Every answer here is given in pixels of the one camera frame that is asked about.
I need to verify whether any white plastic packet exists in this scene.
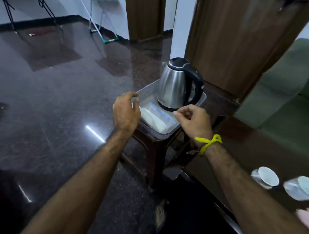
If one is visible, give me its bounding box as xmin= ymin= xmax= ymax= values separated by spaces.
xmin=139 ymin=106 xmax=167 ymax=133

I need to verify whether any person's right hand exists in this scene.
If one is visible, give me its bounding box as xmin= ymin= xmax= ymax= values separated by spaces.
xmin=173 ymin=104 xmax=214 ymax=146

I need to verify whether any brown wooden door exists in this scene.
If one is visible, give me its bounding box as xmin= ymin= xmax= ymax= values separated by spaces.
xmin=184 ymin=0 xmax=309 ymax=100
xmin=125 ymin=0 xmax=166 ymax=42

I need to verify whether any person's right forearm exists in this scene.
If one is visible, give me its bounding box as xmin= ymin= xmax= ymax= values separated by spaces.
xmin=198 ymin=141 xmax=309 ymax=234

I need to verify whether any clear plastic packet blue print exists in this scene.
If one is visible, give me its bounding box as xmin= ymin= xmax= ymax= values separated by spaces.
xmin=148 ymin=101 xmax=177 ymax=128

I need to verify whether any yellow wrist thread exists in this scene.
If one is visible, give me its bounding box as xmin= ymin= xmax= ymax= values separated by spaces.
xmin=195 ymin=134 xmax=223 ymax=155

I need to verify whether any person's left forearm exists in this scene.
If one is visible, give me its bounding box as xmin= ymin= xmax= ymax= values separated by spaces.
xmin=21 ymin=129 xmax=134 ymax=234

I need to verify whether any black tripod stand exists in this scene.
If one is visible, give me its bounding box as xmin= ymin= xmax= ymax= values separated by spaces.
xmin=38 ymin=0 xmax=64 ymax=33
xmin=2 ymin=0 xmax=18 ymax=33

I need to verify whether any white teacup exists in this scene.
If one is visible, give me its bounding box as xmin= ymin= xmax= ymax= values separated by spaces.
xmin=297 ymin=176 xmax=309 ymax=196
xmin=257 ymin=166 xmax=280 ymax=187

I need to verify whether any white perforated plastic tray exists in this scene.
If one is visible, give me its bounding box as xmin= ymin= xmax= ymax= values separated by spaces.
xmin=132 ymin=79 xmax=207 ymax=134

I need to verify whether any brown plastic stool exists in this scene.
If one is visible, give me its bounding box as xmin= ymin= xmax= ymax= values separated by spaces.
xmin=121 ymin=81 xmax=241 ymax=191

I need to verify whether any pale pink object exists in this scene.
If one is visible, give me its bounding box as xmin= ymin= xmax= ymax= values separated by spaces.
xmin=295 ymin=208 xmax=309 ymax=229

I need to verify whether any mop with green head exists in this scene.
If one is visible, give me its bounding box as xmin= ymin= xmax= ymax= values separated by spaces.
xmin=80 ymin=0 xmax=119 ymax=44

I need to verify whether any green sofa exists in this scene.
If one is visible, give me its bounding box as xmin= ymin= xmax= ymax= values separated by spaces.
xmin=234 ymin=38 xmax=309 ymax=155

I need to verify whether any steel electric kettle black handle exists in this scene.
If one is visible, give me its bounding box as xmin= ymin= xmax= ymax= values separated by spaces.
xmin=157 ymin=57 xmax=205 ymax=112

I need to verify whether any white saucer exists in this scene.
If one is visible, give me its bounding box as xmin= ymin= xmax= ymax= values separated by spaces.
xmin=251 ymin=169 xmax=274 ymax=190
xmin=283 ymin=178 xmax=309 ymax=201

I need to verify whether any person's left hand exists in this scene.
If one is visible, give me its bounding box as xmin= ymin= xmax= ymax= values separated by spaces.
xmin=112 ymin=92 xmax=141 ymax=136

